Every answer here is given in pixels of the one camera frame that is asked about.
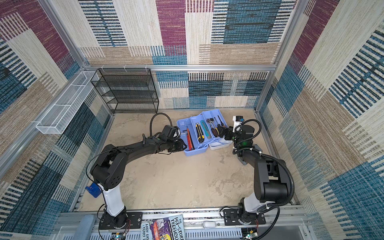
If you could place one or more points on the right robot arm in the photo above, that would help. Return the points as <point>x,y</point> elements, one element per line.
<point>274,185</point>

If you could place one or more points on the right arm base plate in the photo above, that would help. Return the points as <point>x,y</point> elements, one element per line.
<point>232,218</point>

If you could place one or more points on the colourful treehouse book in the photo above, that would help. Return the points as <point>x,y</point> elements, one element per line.
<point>170,228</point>

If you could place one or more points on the black hex key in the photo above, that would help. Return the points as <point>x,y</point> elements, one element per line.
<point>191,140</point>

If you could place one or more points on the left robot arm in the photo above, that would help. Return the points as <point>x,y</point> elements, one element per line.
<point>109,165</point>

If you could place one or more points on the grey sponge block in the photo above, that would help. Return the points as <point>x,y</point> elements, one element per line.
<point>241,158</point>

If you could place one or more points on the red handled pliers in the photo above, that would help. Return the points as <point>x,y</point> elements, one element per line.
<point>213,129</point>

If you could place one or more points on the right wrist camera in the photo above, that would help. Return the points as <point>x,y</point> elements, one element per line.
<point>237,122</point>

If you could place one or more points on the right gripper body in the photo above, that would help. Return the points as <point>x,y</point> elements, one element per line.
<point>230,135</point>

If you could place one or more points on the white wire mesh basket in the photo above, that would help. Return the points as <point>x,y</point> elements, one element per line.
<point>59,116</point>

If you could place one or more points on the blue tape dispenser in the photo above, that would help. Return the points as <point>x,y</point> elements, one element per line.
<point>94,190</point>

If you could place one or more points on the black wire mesh shelf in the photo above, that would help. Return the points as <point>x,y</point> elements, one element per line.
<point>127,90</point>

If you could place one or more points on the red hex key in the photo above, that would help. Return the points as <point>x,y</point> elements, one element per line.
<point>188,141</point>

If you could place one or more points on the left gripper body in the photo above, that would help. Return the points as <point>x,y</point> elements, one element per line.
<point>173,146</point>

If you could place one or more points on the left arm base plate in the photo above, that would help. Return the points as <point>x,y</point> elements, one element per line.
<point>127,220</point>

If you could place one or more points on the white and blue toolbox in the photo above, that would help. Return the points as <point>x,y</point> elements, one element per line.
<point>190,123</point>

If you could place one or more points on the yellow black utility knife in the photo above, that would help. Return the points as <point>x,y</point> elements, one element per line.
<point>200,133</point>

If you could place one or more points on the teal utility knife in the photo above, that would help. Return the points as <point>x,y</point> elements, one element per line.
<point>206,130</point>

